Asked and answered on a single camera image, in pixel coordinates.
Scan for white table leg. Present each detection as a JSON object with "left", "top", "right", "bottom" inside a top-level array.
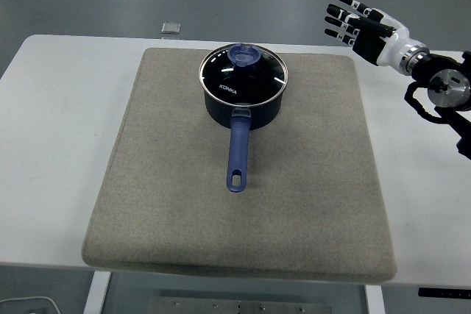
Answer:
[
  {"left": 364, "top": 284, "right": 386, "bottom": 314},
  {"left": 82, "top": 271, "right": 113, "bottom": 314}
]

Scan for glass pot lid blue knob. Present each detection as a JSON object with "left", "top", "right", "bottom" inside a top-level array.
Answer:
[{"left": 199, "top": 43, "right": 289, "bottom": 109}]

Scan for beige fabric mat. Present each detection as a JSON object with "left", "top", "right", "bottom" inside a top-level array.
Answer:
[{"left": 81, "top": 47, "right": 398, "bottom": 285}]

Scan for white and black hand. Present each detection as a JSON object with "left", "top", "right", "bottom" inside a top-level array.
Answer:
[{"left": 323, "top": 0, "right": 422, "bottom": 73}]

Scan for white cable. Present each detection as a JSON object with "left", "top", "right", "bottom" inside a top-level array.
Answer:
[{"left": 0, "top": 295, "right": 60, "bottom": 314}]

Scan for dark blue saucepan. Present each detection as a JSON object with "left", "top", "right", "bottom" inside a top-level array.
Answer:
[{"left": 202, "top": 84, "right": 285, "bottom": 193}]

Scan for black table control panel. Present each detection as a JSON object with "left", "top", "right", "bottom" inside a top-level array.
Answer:
[{"left": 418, "top": 287, "right": 471, "bottom": 298}]

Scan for grey metal plate with screws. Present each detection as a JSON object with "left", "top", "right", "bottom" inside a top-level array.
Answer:
[{"left": 146, "top": 296, "right": 333, "bottom": 314}]

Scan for small silver floor plate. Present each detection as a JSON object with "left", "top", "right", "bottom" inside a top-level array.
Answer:
[{"left": 160, "top": 21, "right": 182, "bottom": 35}]

